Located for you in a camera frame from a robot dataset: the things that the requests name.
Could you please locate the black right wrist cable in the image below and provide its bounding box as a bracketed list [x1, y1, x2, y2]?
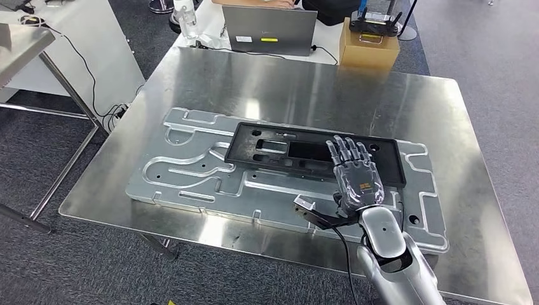
[331, 226, 358, 305]

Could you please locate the black bag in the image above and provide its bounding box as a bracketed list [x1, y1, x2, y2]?
[301, 0, 364, 27]

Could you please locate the black laptop cable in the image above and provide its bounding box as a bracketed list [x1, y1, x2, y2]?
[310, 44, 339, 66]

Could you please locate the white panel desk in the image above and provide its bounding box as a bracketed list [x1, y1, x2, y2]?
[0, 0, 146, 123]

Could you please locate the chrome stanchion base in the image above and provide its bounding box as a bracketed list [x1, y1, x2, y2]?
[148, 0, 174, 14]

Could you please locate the black plastic frame part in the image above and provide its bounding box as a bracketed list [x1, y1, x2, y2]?
[224, 122, 407, 188]

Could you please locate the steel frame side table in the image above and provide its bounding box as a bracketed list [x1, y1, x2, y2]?
[0, 23, 178, 260]

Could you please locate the grey laptop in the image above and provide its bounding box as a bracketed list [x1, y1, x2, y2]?
[222, 4, 318, 57]

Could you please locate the clear water bottle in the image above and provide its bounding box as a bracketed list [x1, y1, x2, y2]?
[173, 0, 200, 39]

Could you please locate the black power cable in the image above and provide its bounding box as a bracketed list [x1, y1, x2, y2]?
[18, 15, 127, 132]

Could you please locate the white laptop desk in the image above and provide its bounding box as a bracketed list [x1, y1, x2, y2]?
[172, 0, 350, 66]

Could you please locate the stainless steel workbench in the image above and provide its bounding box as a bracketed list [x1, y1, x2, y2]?
[58, 45, 535, 305]

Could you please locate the white floor stand base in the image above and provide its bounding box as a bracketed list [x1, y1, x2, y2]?
[397, 0, 418, 42]

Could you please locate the aluminium fixture plate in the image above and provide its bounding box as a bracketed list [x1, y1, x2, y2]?
[125, 107, 449, 254]

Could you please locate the cardboard box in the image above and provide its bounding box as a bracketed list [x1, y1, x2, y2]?
[339, 17, 401, 71]

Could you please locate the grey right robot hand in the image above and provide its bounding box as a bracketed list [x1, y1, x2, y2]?
[325, 135, 385, 217]

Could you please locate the black antenna device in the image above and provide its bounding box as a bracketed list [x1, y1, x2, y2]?
[348, 6, 403, 38]

